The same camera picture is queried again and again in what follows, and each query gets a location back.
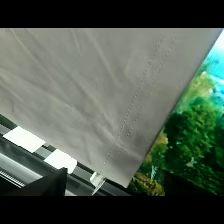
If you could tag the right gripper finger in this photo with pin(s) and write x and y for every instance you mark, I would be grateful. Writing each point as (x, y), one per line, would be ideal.
(50, 185)

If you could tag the white T-shirt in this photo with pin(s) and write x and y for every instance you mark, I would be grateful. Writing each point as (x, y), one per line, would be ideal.
(83, 90)

